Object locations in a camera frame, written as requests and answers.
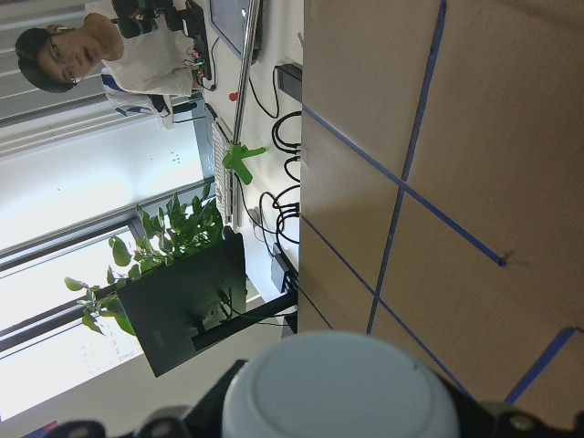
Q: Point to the light blue cup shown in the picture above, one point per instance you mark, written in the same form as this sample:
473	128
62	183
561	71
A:
337	384

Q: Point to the white keyboard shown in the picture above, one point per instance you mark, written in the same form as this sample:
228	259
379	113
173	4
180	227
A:
226	191

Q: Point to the green potted plant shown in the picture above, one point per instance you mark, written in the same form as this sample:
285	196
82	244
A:
173	233

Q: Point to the black monitor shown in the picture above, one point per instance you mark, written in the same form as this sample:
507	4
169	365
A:
181	310

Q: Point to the blue teach pendant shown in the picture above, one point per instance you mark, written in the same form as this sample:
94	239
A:
229	20

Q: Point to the person in white t-shirt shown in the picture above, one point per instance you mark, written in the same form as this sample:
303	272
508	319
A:
160	62

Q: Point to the green handled reacher grabber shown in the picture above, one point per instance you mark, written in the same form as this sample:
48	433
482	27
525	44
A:
234	160

